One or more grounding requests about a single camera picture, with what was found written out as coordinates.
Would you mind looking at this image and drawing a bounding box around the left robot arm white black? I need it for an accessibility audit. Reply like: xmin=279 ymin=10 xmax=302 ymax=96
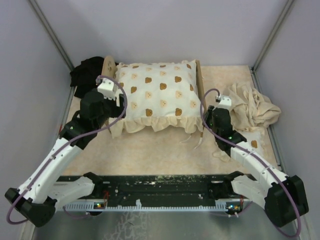
xmin=5 ymin=90 xmax=128 ymax=227

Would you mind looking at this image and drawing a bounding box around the black cloth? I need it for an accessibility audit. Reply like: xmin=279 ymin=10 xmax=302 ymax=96
xmin=70 ymin=56 xmax=104 ymax=99

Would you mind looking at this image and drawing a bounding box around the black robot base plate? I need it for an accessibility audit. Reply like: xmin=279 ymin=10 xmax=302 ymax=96
xmin=57 ymin=174 xmax=253 ymax=207

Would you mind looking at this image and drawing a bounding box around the bear print white cushion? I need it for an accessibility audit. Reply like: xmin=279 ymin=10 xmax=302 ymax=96
xmin=109 ymin=59 xmax=205 ymax=151

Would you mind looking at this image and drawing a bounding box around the grey slotted cable duct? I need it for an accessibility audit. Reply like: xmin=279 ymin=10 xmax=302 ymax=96
xmin=64 ymin=199 xmax=244 ymax=215

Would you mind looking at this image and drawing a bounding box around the aluminium corner rail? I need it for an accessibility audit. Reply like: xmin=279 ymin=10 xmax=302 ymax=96
xmin=251 ymin=0 xmax=296 ymax=74
xmin=32 ymin=0 xmax=76 ymax=72

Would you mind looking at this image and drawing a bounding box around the cream crumpled blanket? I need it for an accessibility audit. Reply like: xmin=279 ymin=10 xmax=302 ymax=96
xmin=223 ymin=82 xmax=282 ymax=131

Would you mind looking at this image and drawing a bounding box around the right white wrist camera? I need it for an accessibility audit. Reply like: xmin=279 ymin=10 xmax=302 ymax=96
xmin=215 ymin=95 xmax=232 ymax=111

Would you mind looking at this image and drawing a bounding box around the left aluminium corner rail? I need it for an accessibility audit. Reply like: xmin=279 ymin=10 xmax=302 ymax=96
xmin=32 ymin=0 xmax=76 ymax=72

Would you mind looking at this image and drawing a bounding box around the right aluminium corner rail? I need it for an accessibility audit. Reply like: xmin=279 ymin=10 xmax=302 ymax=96
xmin=251 ymin=0 xmax=296 ymax=74

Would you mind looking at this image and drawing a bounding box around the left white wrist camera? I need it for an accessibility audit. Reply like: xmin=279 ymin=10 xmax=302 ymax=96
xmin=97 ymin=77 xmax=118 ymax=100

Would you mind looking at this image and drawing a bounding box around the wooden pet bed frame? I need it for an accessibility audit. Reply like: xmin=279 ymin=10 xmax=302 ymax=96
xmin=101 ymin=55 xmax=207 ymax=133

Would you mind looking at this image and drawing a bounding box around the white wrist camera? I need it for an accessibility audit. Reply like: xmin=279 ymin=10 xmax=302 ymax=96
xmin=215 ymin=95 xmax=232 ymax=111
xmin=97 ymin=77 xmax=118 ymax=100

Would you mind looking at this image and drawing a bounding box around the small bear print cloth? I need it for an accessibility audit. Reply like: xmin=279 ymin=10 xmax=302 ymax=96
xmin=212 ymin=129 xmax=266 ymax=162

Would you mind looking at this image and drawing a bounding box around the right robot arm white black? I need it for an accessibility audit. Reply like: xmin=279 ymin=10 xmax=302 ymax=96
xmin=203 ymin=106 xmax=309 ymax=228

